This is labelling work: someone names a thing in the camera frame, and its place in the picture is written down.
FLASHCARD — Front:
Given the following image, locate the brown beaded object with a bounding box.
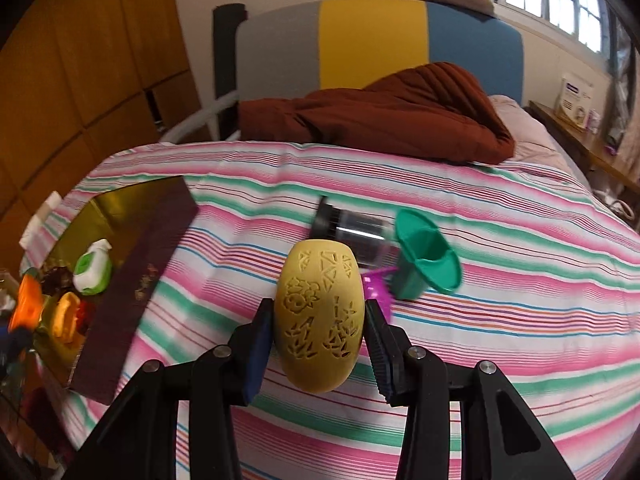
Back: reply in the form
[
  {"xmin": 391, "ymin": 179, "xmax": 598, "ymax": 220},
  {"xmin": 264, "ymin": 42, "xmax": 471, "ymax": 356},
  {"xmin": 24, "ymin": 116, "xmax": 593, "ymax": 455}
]
[{"xmin": 42, "ymin": 266, "xmax": 76, "ymax": 293}]

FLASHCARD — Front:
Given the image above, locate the red-brown quilt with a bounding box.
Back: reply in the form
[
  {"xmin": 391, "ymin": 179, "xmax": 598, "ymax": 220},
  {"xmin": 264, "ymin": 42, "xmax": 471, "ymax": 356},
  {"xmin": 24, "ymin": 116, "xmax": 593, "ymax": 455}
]
[{"xmin": 239, "ymin": 61, "xmax": 516, "ymax": 166}]

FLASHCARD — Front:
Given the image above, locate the striped bedsheet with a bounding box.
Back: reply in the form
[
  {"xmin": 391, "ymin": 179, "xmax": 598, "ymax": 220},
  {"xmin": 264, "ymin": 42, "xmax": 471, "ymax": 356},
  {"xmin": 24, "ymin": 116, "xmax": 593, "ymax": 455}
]
[{"xmin": 20, "ymin": 140, "xmax": 640, "ymax": 480}]

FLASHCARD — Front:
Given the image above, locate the yellow-orange curved plastic piece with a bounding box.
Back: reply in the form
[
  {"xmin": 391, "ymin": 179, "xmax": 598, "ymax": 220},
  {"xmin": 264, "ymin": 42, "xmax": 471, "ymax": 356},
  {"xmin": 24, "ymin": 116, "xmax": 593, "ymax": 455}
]
[{"xmin": 54, "ymin": 292, "xmax": 83, "ymax": 345}]

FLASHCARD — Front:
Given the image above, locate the white tube bottle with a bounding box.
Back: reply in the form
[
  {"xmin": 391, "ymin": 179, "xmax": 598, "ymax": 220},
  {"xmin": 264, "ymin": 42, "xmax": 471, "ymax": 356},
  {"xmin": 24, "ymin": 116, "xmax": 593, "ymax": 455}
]
[{"xmin": 19, "ymin": 191, "xmax": 63, "ymax": 248}]

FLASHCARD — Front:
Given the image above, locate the pale pink duvet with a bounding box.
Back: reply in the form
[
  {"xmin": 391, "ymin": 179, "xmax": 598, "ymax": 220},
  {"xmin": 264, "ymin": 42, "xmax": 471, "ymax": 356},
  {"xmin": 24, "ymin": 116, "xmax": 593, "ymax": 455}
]
[{"xmin": 487, "ymin": 94, "xmax": 591, "ymax": 186}]

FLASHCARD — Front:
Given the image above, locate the purple plastic cup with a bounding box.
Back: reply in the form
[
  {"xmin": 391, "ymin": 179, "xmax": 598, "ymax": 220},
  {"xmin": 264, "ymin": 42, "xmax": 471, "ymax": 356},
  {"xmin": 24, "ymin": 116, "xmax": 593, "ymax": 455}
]
[{"xmin": 361, "ymin": 267, "xmax": 401, "ymax": 321}]

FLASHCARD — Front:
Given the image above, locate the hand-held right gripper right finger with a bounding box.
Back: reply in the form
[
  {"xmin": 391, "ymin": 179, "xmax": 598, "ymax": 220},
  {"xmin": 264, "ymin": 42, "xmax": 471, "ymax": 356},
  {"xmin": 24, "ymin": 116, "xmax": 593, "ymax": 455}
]
[{"xmin": 364, "ymin": 299, "xmax": 571, "ymax": 480}]

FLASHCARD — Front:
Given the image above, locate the black bed post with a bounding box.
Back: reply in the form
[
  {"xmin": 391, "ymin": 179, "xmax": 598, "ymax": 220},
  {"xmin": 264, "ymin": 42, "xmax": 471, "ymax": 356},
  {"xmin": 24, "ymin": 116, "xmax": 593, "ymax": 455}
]
[{"xmin": 212, "ymin": 4, "xmax": 248, "ymax": 141}]

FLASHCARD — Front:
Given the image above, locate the yellow carved egg-shaped object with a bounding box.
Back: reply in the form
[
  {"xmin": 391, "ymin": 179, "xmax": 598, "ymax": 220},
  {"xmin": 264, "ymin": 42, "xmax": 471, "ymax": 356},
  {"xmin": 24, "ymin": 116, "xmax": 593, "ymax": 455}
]
[{"xmin": 274, "ymin": 239, "xmax": 367, "ymax": 393}]

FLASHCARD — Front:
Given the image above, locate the gold metal tin box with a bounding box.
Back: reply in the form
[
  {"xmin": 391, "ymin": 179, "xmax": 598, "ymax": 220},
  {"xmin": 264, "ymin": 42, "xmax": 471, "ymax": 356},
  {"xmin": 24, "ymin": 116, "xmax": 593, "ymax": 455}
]
[{"xmin": 22, "ymin": 175, "xmax": 198, "ymax": 406}]

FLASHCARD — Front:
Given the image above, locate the white cardboard box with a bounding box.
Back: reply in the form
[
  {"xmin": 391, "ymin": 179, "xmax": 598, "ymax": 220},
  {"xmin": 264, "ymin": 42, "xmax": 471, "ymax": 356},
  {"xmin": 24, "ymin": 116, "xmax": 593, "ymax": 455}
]
[{"xmin": 555, "ymin": 75, "xmax": 596, "ymax": 131}]

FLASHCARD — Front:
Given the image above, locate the clear jar with black cap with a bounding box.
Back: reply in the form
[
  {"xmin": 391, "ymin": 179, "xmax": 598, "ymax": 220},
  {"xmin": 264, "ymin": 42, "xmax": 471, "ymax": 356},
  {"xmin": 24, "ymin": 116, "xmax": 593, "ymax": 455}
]
[{"xmin": 310, "ymin": 195, "xmax": 401, "ymax": 268}]

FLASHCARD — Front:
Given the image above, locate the wooden shelf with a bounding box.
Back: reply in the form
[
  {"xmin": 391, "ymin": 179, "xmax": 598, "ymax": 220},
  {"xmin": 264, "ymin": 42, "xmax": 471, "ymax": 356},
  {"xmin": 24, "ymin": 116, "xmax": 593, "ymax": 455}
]
[{"xmin": 527, "ymin": 100, "xmax": 640, "ymax": 201}]

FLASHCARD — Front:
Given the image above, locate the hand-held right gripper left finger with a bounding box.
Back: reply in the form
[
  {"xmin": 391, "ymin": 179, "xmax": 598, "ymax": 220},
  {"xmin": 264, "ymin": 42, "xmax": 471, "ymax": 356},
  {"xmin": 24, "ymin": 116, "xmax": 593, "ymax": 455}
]
[{"xmin": 75, "ymin": 297, "xmax": 276, "ymax": 480}]

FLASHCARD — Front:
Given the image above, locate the grey yellow blue headboard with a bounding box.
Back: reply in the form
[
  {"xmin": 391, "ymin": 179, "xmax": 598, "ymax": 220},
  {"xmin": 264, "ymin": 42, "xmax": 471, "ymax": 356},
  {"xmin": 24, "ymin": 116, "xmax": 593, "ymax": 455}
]
[{"xmin": 236, "ymin": 0, "xmax": 525, "ymax": 108}]

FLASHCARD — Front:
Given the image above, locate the white power cord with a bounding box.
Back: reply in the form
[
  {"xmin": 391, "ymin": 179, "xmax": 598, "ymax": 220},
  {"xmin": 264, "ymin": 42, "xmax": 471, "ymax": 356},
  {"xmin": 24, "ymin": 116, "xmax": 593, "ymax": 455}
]
[{"xmin": 595, "ymin": 190, "xmax": 640, "ymax": 231}]

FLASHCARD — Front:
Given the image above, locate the wooden wardrobe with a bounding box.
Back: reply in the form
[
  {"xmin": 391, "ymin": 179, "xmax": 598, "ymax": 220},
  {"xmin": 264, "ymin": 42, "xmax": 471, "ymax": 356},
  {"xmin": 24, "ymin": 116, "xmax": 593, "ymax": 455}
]
[{"xmin": 0, "ymin": 0, "xmax": 213, "ymax": 271}]

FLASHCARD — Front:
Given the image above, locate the teal plastic cup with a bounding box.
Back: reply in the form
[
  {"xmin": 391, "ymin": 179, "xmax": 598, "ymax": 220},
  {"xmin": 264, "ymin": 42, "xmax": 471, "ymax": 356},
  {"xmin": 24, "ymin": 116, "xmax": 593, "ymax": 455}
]
[{"xmin": 389, "ymin": 209, "xmax": 463, "ymax": 301}]

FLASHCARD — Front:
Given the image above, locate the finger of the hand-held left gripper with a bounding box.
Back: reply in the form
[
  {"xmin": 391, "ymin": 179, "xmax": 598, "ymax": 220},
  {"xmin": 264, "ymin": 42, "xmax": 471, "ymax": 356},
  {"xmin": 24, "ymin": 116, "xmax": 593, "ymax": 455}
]
[{"xmin": 0, "ymin": 327, "xmax": 32, "ymax": 361}]

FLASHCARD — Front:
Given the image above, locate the white bed rail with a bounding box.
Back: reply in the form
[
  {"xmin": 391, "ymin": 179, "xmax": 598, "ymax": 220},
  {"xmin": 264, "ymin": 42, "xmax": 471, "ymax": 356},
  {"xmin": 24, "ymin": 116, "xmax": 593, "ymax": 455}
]
[{"xmin": 160, "ymin": 92, "xmax": 241, "ymax": 145}]

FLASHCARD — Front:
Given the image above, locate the white and green device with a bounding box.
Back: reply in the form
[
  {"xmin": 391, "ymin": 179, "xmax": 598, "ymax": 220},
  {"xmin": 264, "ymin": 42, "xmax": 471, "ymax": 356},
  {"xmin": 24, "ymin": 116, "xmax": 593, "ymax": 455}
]
[{"xmin": 72, "ymin": 239, "xmax": 113, "ymax": 296}]

